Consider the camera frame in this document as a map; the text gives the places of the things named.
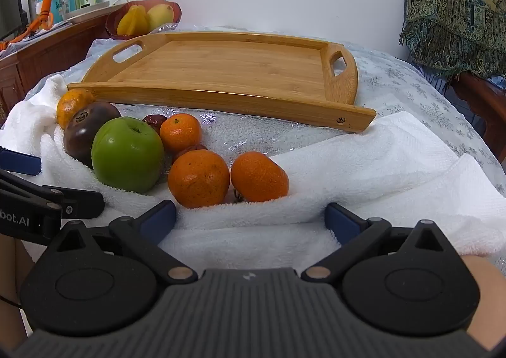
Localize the person's left forearm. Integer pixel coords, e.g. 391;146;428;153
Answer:
0;231;37;340

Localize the green apple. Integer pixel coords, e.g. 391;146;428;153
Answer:
91;117;164;193

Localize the yellow mango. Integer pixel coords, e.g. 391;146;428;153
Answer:
146;4;175;32

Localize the large orange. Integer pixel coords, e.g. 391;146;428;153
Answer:
56;89;96;130

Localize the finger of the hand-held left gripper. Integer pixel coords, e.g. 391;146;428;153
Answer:
0;146;42;177
0;169;106;219

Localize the green patterned fringed scarf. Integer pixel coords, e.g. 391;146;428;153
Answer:
399;0;506;80

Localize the red jujube date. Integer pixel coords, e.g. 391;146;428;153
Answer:
142;114;169;136
171;144;208;164

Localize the small mandarin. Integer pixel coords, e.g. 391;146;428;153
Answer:
168;150;231;209
159;114;202;153
230;151;289;203

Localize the red fruit bowl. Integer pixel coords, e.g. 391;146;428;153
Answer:
105;0;183;41

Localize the white towel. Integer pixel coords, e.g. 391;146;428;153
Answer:
0;73;506;283

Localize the wooden cabinet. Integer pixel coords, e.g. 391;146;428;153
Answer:
0;6;125;127

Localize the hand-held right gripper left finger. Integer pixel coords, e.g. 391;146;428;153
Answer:
51;199;199;285

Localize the wooden furniture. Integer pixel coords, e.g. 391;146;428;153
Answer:
451;71;506;164

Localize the yellow starfruit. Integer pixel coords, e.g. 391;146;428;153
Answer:
116;5;151;36

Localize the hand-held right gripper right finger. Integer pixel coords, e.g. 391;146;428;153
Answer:
300;202;455;281

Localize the wooden serving tray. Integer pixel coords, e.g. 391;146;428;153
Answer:
67;31;377;133

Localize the dark purple round fruit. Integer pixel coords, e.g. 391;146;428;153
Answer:
63;102;121;169

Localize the person's bare knee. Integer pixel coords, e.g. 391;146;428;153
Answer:
462;254;506;358

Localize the orange strap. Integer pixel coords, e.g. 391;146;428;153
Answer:
0;0;57;51

